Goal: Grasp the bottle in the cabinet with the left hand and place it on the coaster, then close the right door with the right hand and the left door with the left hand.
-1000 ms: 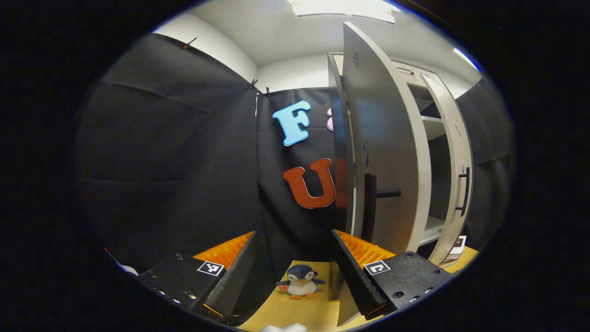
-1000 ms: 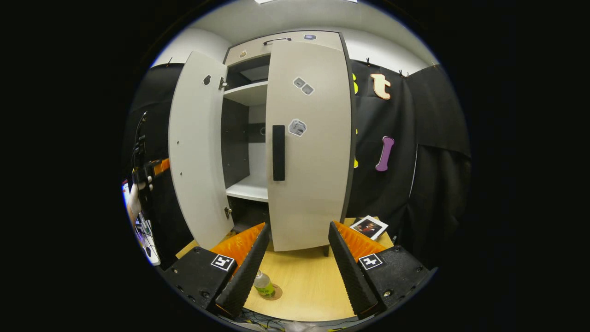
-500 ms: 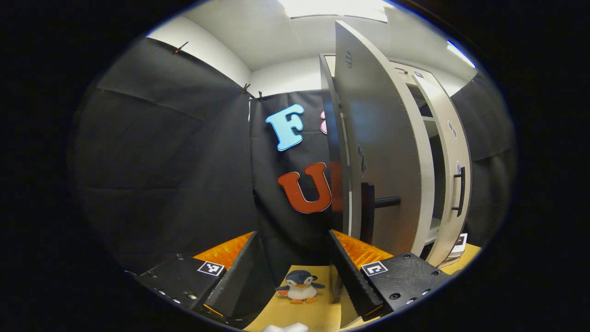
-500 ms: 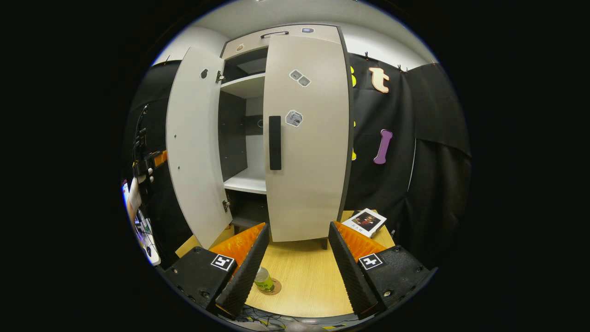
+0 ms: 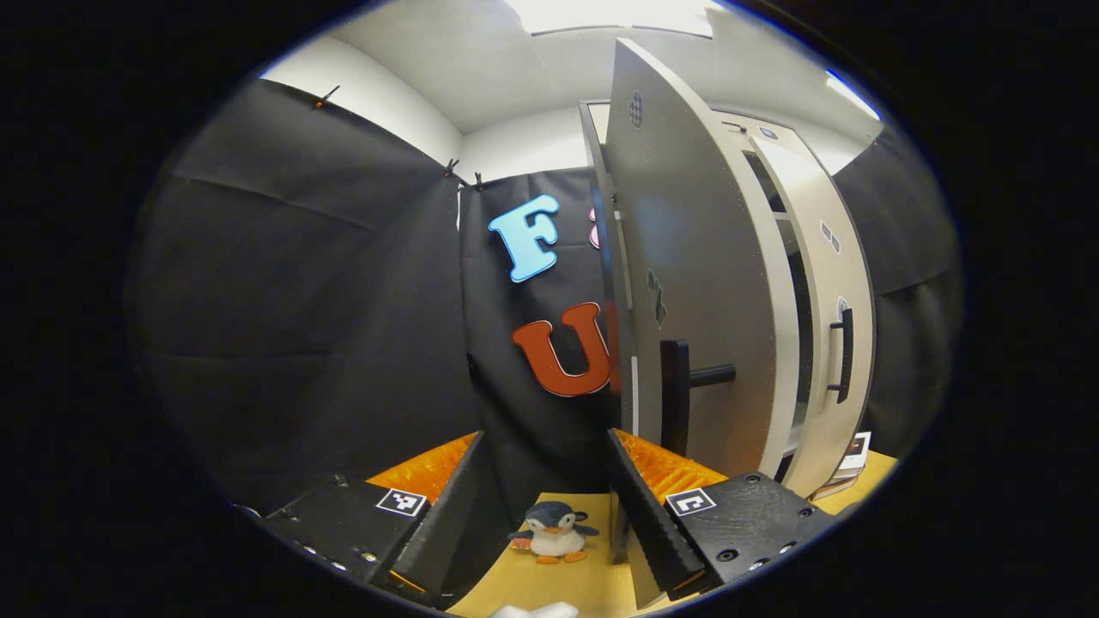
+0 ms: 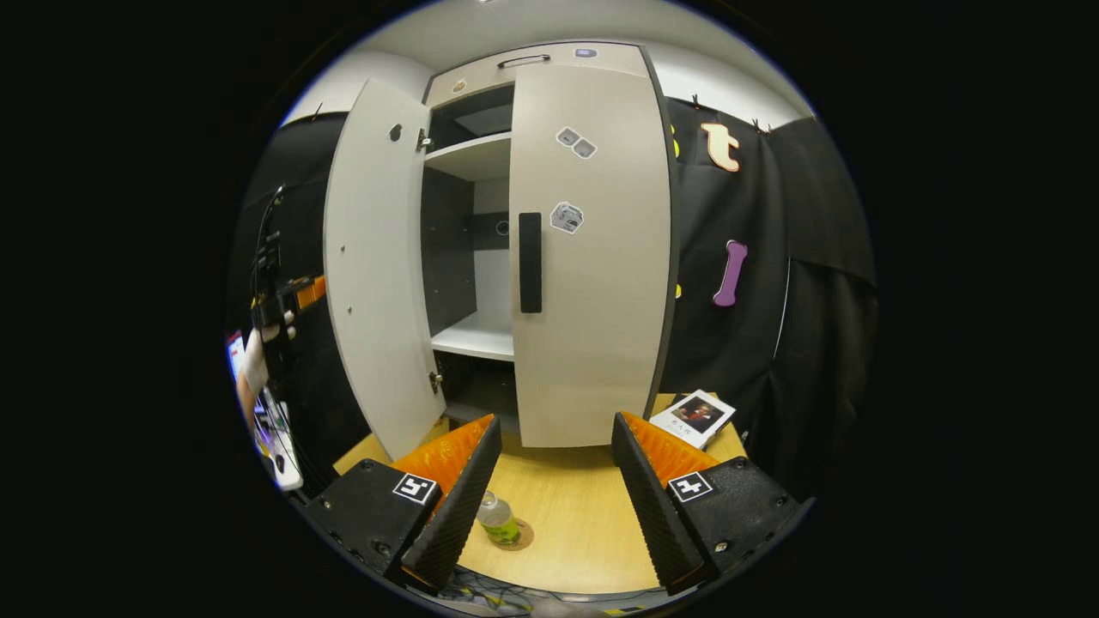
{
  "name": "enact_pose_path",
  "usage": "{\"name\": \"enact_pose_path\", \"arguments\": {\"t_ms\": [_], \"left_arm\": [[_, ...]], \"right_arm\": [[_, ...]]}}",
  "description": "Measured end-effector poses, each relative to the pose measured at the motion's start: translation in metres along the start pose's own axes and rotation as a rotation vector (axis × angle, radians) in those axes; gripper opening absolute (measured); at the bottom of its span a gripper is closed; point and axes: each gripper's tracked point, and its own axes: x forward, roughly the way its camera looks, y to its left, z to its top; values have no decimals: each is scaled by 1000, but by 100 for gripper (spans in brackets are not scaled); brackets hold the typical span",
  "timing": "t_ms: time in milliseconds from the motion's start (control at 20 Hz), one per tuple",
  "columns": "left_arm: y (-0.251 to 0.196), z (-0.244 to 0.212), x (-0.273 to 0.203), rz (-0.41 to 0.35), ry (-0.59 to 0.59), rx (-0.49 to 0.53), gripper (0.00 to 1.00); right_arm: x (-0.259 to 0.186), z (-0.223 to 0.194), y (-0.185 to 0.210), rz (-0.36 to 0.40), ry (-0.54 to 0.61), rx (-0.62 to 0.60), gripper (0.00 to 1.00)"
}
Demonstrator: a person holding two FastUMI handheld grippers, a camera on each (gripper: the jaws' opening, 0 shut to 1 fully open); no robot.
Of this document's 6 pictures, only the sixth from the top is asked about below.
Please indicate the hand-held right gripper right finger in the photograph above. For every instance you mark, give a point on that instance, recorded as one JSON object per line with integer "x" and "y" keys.
{"x": 657, "y": 515}

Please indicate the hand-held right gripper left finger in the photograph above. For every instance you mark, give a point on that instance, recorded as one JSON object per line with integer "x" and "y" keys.
{"x": 455, "y": 515}

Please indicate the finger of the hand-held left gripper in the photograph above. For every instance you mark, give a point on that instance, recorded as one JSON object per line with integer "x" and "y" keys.
{"x": 312, "y": 292}

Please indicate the green label drink bottle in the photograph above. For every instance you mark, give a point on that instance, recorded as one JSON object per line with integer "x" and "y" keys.
{"x": 498, "y": 519}

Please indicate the round brown coaster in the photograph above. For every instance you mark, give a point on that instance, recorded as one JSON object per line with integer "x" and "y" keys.
{"x": 526, "y": 536}

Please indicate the grey cabinet door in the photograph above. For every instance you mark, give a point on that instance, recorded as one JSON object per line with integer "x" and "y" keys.
{"x": 378, "y": 257}
{"x": 601, "y": 326}

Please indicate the grey cabinet with shelves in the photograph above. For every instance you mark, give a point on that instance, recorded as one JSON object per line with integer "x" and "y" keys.
{"x": 472, "y": 336}

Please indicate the grey cabinet drawer front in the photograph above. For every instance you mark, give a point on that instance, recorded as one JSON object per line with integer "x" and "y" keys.
{"x": 481, "y": 77}

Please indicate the computer monitor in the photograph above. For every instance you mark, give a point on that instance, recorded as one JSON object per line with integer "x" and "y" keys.
{"x": 236, "y": 354}

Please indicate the white cover book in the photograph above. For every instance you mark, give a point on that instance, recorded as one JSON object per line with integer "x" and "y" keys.
{"x": 694, "y": 419}

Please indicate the white side desk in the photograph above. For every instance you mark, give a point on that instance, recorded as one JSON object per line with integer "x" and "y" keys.
{"x": 279, "y": 442}

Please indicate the black backdrop cloth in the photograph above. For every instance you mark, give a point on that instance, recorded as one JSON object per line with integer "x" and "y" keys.
{"x": 816, "y": 343}

